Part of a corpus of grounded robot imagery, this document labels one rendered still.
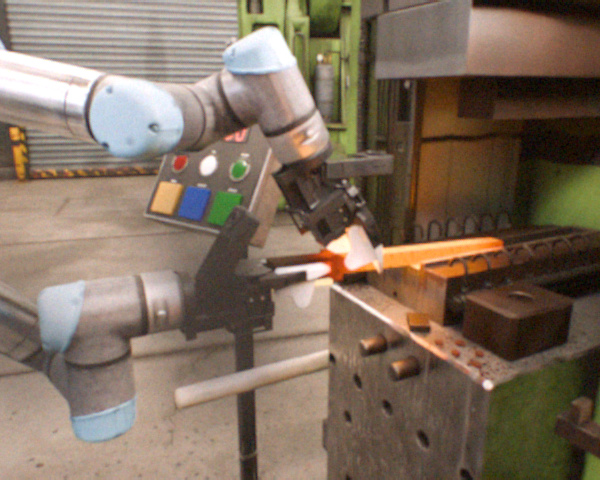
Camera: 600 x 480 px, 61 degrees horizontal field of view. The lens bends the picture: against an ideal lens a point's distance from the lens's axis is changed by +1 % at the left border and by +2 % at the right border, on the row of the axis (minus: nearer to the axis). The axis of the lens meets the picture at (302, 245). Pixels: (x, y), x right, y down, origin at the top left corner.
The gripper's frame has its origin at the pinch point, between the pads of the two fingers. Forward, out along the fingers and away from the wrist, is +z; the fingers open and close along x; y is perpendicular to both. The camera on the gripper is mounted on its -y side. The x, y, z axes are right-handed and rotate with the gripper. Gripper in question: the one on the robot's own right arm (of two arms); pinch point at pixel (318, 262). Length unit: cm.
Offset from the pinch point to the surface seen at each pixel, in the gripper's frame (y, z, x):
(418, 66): -27.0, 16.4, -1.6
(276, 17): -103, 193, -441
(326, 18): -105, 244, -430
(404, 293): 8.0, 17.2, -1.6
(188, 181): -4, -3, -59
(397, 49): -29.7, 16.4, -6.6
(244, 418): 63, 9, -57
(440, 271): 2.3, 18.2, 5.0
